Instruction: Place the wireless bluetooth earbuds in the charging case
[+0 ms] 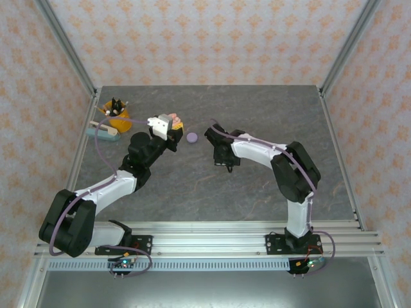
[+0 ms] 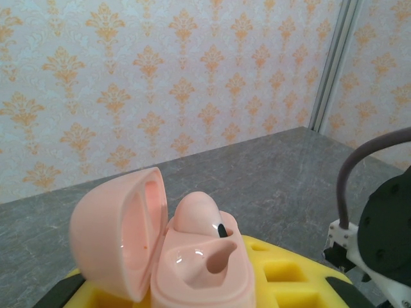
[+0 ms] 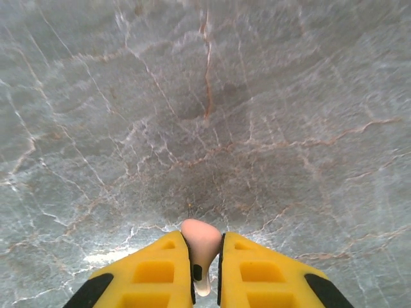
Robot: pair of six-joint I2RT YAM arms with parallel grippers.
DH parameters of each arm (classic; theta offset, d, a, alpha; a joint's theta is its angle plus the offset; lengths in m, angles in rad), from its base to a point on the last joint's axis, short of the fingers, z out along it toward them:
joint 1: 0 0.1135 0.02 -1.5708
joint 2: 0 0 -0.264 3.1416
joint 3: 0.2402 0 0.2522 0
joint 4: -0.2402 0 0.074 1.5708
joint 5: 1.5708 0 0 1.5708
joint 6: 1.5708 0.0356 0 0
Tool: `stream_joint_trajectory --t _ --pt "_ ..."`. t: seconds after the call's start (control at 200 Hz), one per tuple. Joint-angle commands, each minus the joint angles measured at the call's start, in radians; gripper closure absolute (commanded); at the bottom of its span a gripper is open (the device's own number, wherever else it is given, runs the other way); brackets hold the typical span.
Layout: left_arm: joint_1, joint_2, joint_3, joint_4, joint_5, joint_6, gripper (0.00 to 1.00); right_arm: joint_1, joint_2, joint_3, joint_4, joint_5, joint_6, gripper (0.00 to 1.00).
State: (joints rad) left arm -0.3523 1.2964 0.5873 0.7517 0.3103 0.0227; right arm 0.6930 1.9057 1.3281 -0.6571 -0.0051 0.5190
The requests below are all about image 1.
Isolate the pink earbud charging case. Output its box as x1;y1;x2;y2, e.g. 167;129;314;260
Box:
167;112;183;128

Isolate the yellow pen cup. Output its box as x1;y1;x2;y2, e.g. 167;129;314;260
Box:
102;99;133;134

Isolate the teal and beige stapler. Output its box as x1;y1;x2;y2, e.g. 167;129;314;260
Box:
85;120;121;142

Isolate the aluminium mounting beam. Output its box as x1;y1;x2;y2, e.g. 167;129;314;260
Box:
33;233;385;258

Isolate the grey metal sheet panel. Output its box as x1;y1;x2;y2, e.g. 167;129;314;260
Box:
17;271;398;308

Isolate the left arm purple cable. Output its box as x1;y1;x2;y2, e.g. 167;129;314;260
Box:
48;117;153;279

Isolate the aluminium table edge rail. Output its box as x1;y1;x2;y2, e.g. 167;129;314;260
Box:
57;220;366;233

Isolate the left aluminium side rail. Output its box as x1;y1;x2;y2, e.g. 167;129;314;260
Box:
51;89;101;232

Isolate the aluminium side rail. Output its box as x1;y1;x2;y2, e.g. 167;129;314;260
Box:
51;89;101;232
319;88;367;232

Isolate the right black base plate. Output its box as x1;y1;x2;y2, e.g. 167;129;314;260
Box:
265;234;322;256

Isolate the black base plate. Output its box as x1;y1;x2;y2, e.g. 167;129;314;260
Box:
94;235;153;256
265;234;322;256

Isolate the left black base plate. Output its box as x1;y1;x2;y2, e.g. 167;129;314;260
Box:
94;235;153;256

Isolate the grey slotted cable duct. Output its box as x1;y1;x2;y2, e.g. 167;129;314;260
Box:
48;259;292;272

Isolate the right aluminium side rail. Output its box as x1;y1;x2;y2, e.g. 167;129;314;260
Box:
319;88;367;232

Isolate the left aluminium frame post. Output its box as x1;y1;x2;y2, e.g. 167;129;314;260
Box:
33;0;98;97

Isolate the aluminium frame post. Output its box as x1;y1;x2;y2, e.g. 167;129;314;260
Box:
320;0;383;97
33;0;98;97

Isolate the right aluminium frame post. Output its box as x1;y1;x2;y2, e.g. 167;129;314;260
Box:
320;0;383;97

